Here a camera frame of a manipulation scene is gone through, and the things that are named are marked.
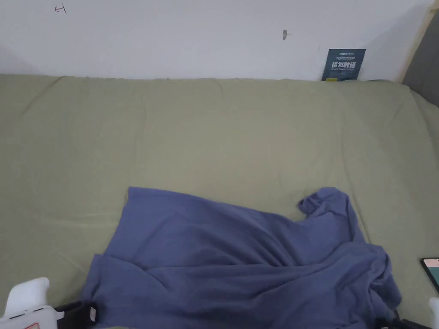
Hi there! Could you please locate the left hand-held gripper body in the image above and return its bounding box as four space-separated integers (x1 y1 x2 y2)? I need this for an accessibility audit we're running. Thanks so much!
0 277 64 329

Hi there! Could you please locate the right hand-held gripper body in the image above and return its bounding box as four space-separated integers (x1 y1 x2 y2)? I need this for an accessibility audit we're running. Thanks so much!
428 296 439 329

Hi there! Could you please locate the dark blue shirt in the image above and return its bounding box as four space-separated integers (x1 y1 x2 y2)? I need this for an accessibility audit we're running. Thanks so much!
79 186 403 329

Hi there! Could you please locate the black phone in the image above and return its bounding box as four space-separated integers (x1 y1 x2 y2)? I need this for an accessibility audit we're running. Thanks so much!
420 257 439 294

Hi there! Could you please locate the bed with pale green sheet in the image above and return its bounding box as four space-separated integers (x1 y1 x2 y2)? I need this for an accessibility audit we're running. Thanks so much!
0 74 439 329

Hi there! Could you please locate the grey padded headboard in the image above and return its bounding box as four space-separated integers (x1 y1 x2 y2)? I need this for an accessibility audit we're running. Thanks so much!
396 0 439 108

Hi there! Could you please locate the dark blue printed card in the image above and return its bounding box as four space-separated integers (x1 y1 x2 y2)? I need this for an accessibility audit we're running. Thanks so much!
321 48 367 82

